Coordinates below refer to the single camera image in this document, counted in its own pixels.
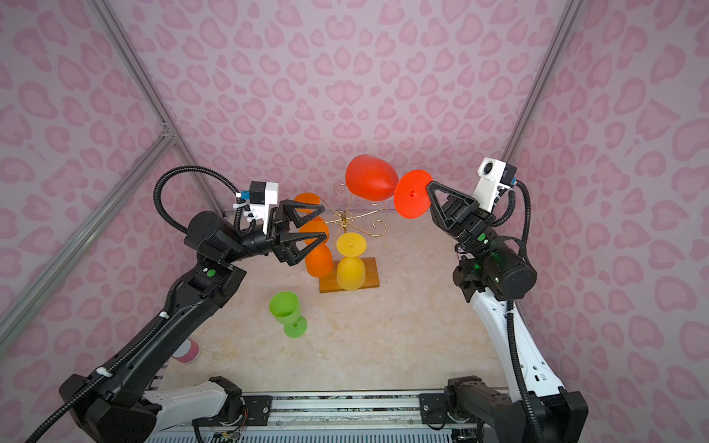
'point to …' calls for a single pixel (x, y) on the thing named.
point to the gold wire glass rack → (346, 219)
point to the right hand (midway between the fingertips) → (419, 208)
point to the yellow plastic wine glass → (351, 268)
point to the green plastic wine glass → (285, 306)
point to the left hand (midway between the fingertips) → (324, 225)
